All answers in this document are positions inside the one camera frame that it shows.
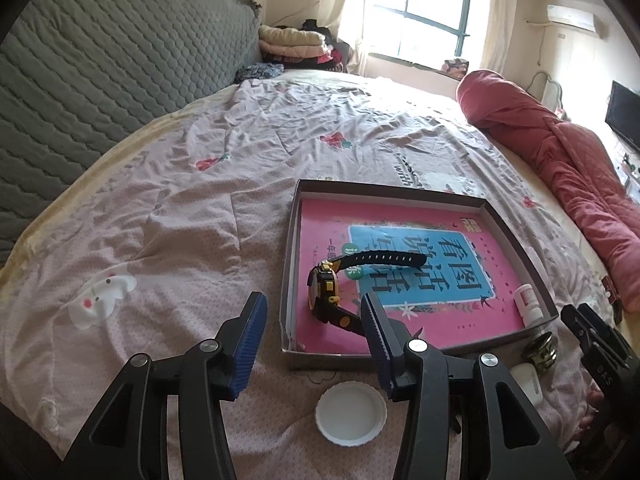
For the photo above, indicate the red quilted blanket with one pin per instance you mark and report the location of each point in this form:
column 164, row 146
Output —
column 575, row 160

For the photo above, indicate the floral box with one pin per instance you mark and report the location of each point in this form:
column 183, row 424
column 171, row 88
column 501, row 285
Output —
column 455, row 66

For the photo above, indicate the pile of dark clothes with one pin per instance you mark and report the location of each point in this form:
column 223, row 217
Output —
column 332, row 55

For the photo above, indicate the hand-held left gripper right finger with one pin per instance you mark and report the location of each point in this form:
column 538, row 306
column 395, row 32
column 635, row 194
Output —
column 376, row 345

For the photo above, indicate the black television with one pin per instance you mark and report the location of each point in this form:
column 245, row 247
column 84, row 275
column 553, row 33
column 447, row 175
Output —
column 625, row 115

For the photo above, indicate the white earbuds case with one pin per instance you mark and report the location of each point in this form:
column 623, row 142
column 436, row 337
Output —
column 525, row 382

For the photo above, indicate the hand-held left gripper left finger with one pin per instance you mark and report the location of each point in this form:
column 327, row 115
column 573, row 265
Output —
column 248, row 345

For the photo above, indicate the white pill bottle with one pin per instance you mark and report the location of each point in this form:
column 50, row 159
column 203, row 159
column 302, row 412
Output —
column 527, row 305

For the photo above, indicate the grey quilted headboard cover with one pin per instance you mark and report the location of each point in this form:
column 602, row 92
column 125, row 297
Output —
column 100, row 70

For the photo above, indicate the shallow cardboard box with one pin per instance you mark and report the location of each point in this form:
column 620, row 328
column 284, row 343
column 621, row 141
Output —
column 290, row 280

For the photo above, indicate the pink printed bed sheet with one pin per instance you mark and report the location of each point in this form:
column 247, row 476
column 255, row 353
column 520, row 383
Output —
column 200, row 220

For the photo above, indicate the white air conditioner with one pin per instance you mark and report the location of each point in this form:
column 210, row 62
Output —
column 572, row 19

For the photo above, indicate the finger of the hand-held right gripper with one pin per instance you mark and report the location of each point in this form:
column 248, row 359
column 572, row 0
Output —
column 605, row 355

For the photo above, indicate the beige folded blanket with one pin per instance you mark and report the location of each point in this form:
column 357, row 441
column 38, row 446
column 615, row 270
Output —
column 290, row 40

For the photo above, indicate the window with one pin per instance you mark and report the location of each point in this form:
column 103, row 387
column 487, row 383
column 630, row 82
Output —
column 430, row 10

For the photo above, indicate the white plastic lid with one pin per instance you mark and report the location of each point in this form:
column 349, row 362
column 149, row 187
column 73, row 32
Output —
column 350, row 415

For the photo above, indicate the cream curtain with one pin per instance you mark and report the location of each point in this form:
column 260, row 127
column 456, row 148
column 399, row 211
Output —
column 500, row 15
column 350, row 0

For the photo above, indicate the dark red small object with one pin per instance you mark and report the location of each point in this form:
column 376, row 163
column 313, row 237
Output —
column 612, row 297

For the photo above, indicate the pink and blue book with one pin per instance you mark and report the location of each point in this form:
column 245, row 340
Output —
column 475, row 325

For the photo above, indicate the dark patterned cloth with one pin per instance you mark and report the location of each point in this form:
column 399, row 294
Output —
column 257, row 71

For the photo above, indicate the black and yellow wristwatch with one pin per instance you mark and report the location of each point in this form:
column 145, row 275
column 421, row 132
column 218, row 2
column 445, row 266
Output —
column 320, row 285

